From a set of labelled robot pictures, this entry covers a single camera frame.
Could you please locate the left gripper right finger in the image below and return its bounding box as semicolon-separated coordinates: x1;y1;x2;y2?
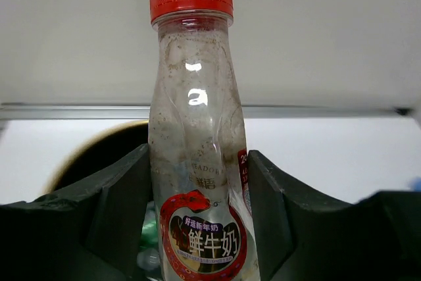
248;150;420;280

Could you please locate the green plastic bottle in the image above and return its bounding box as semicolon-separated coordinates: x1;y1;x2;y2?
137;201;161;271

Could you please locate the small red-capped milk bottle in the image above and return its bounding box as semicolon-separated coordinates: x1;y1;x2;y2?
148;0;260;280

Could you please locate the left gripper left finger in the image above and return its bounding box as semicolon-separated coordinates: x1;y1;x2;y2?
1;145;151;280

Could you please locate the dark cylindrical bin gold rim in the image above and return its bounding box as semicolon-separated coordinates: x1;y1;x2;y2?
43;120;148;194

